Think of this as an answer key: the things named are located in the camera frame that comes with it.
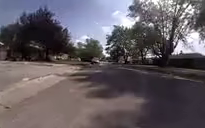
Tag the pale concrete kerb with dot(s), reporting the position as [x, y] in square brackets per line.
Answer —
[176, 77]

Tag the group of dark trees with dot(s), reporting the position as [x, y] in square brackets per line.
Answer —
[40, 33]

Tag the grey asphalt road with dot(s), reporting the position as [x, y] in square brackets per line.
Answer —
[130, 100]

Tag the pale concrete gutter strip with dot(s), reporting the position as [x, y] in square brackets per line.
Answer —
[23, 88]

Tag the large tree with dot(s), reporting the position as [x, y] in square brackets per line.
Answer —
[166, 40]

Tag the vehicle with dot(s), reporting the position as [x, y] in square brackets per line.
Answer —
[95, 60]

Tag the dark building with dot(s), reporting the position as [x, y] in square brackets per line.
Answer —
[193, 60]

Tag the pale concrete driveway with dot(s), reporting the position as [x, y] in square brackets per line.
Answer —
[20, 70]

